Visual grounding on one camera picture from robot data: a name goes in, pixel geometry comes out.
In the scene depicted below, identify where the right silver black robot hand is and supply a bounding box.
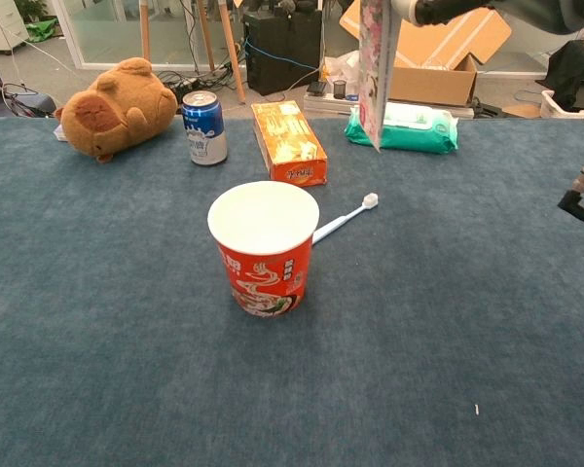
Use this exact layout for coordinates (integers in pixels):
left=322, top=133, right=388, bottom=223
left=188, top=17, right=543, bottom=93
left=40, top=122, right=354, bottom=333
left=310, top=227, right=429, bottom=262
left=391, top=0, right=584, bottom=36

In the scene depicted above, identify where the white toothpaste tube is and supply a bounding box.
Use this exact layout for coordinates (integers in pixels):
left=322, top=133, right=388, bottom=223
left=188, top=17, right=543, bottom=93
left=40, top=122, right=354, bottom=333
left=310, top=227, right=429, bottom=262
left=358, top=0, right=396, bottom=155

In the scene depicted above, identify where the light blue toothbrush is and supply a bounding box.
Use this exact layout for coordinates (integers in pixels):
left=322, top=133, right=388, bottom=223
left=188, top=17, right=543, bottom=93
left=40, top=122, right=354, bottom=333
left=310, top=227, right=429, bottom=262
left=311, top=192, right=380, bottom=245

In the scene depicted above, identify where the red paper noodle cup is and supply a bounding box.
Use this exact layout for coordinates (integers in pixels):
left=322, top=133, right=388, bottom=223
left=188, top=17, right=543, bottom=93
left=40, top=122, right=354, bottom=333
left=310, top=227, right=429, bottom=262
left=206, top=180, right=321, bottom=320

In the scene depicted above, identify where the open brown cardboard box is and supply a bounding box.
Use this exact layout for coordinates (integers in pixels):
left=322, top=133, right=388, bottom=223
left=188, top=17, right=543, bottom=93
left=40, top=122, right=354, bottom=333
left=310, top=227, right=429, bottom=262
left=339, top=0, right=513, bottom=107

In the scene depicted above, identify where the orange cardboard box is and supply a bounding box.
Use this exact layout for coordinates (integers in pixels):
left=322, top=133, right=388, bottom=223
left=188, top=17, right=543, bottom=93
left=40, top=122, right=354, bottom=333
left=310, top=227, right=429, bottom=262
left=250, top=100, right=329, bottom=189

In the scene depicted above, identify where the black cloth cover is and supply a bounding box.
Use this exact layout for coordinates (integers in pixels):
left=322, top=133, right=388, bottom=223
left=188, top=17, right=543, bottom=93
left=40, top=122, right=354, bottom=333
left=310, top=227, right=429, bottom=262
left=547, top=39, right=584, bottom=111

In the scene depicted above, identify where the white plastic crate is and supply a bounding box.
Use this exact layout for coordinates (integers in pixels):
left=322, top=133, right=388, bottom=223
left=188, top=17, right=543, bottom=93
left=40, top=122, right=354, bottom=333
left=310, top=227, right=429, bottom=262
left=539, top=90, right=584, bottom=120

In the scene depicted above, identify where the flat cardboard piece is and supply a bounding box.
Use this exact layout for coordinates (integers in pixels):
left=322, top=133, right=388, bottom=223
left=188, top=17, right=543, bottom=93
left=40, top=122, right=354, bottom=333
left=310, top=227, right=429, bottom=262
left=503, top=101, right=541, bottom=120

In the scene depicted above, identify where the green wet wipes pack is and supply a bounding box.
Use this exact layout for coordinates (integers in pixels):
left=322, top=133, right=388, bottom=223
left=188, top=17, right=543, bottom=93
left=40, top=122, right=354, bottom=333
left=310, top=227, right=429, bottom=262
left=344, top=100, right=460, bottom=156

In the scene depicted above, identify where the white plastic bag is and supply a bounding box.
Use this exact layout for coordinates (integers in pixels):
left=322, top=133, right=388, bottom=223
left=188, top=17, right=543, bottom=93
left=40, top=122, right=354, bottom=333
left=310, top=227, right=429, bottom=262
left=320, top=48, right=364, bottom=96

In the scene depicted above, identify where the black computer tower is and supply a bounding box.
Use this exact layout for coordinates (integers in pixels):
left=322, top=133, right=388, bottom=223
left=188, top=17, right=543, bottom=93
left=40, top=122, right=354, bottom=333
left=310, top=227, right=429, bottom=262
left=241, top=9, right=323, bottom=97

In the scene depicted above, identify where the wooden stand leg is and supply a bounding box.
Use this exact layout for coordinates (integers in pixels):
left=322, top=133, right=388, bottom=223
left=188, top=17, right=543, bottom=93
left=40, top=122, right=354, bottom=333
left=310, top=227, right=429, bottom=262
left=139, top=0, right=152, bottom=62
left=197, top=0, right=217, bottom=73
left=216, top=0, right=247, bottom=105

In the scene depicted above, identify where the blue white drink can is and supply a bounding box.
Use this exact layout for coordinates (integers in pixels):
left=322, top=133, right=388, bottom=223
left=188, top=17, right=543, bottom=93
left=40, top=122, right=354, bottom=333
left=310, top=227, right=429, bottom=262
left=181, top=90, right=229, bottom=167

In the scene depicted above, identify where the brown capybara plush toy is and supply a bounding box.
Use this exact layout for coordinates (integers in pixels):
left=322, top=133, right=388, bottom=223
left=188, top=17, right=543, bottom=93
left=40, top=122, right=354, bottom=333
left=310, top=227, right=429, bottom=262
left=54, top=56, right=179, bottom=164

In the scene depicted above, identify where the green bag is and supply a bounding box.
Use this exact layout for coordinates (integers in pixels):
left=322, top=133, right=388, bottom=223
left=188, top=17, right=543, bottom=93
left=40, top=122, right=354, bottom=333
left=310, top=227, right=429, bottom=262
left=23, top=17, right=59, bottom=43

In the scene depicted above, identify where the green potted plant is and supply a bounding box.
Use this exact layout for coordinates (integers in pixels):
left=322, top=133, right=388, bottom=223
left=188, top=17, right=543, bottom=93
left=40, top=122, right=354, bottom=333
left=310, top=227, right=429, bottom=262
left=14, top=0, right=50, bottom=23

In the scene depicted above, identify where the dark blue machine body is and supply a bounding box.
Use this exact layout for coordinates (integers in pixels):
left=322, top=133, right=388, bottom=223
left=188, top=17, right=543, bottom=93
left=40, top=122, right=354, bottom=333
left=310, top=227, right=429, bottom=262
left=0, top=41, right=57, bottom=118

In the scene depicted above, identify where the blue felt table mat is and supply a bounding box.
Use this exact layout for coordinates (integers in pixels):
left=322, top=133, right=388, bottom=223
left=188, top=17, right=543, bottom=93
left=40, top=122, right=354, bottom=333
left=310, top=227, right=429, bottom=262
left=0, top=116, right=584, bottom=467

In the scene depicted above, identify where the white cabinet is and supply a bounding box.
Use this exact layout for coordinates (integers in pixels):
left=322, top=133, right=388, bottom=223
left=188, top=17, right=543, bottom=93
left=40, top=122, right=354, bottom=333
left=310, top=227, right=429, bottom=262
left=0, top=0, right=30, bottom=53

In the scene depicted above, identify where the black flat bracket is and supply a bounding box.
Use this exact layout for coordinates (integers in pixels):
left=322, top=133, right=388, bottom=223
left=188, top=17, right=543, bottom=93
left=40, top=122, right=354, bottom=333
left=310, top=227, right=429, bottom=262
left=470, top=95, right=506, bottom=119

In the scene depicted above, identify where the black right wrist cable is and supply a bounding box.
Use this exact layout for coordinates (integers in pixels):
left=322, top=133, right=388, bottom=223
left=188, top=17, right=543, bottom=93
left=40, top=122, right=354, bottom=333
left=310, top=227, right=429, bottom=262
left=557, top=111, right=584, bottom=230

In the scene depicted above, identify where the silver aluminium rail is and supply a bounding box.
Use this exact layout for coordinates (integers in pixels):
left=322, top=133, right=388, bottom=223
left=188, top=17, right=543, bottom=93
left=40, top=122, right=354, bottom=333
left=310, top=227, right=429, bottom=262
left=303, top=91, right=476, bottom=121

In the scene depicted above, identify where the blue network cable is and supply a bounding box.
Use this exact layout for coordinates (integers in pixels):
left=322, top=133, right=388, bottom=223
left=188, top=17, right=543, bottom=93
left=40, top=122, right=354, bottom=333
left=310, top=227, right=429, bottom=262
left=242, top=36, right=322, bottom=72

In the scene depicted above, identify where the black cable tangle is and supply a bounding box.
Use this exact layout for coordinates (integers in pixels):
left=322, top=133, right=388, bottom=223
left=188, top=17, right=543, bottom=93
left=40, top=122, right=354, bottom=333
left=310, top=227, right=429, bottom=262
left=155, top=67, right=244, bottom=106

